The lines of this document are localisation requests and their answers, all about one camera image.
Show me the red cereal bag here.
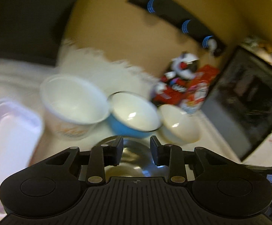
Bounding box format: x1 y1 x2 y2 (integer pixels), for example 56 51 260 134
178 64 219 114

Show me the white yellow-rimmed bowl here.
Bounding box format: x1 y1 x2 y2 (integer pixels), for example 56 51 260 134
158 104 201 145

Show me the stainless steel bowl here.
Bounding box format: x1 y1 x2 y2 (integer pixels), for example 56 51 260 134
105 137 169 180

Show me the white plug and cable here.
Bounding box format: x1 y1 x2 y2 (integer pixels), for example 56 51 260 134
206 38 219 57

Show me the white paper bowl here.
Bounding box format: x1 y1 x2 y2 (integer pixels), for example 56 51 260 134
40 74 110 140

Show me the white textured cloth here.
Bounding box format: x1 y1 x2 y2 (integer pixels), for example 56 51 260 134
0 38 242 214

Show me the red white robot toy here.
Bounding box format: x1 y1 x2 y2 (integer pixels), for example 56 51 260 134
151 52 199 106

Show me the blue ceramic bowl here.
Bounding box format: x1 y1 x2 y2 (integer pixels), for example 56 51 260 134
107 91 162 139

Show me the red white rectangular tray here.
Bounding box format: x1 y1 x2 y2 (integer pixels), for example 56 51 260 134
0 99 44 217

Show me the black power strip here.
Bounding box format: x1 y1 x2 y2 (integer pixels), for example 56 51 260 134
128 0 227 57

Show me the microwave oven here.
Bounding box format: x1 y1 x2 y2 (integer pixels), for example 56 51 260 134
201 46 272 161

